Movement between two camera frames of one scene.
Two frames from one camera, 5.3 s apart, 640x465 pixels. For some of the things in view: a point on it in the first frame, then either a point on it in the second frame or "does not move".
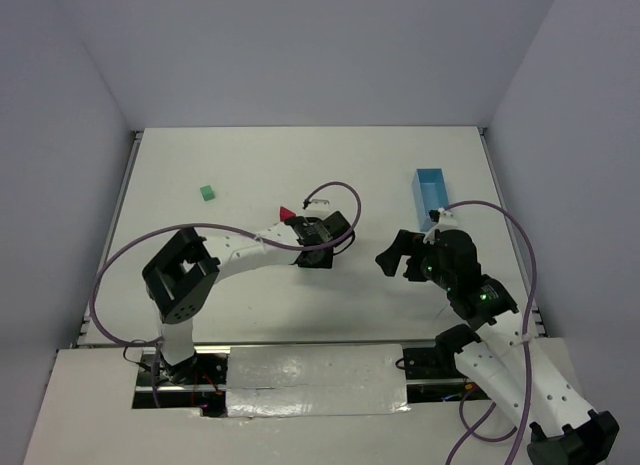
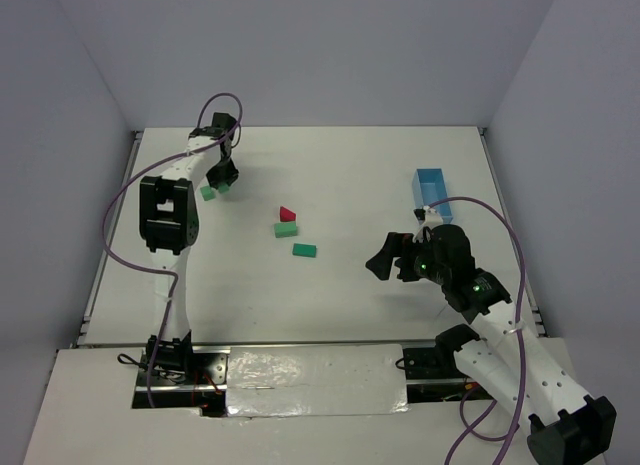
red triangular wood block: x=286 y=213 does not move
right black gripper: x=411 y=260 does not move
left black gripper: x=324 y=257 → x=221 y=170
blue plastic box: x=429 y=193 does not move
